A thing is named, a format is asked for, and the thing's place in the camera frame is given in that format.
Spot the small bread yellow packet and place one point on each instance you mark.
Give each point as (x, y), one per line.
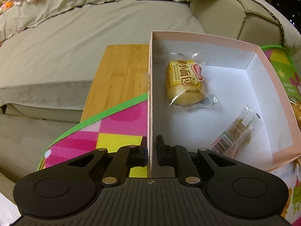
(185, 84)

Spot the clear wrapped snack bar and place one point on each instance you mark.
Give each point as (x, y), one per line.
(239, 134)

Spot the bamboo wooden board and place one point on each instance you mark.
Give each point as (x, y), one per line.
(121, 76)

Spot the olive green pillow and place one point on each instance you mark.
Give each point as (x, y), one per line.
(243, 20)

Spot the colourful cartoon play mat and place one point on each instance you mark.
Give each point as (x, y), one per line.
(125, 124)

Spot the pink cardboard box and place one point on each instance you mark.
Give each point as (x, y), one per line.
(218, 93)

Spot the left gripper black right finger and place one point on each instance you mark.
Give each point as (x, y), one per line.
(179, 159)

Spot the orange toy on bed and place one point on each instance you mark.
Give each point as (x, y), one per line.
(6, 3)

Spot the wrapped round bread bun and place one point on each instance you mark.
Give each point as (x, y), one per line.
(296, 106)

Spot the olive green bed sheet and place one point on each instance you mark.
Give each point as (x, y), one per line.
(50, 52)

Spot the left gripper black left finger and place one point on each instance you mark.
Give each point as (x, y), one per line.
(121, 162)

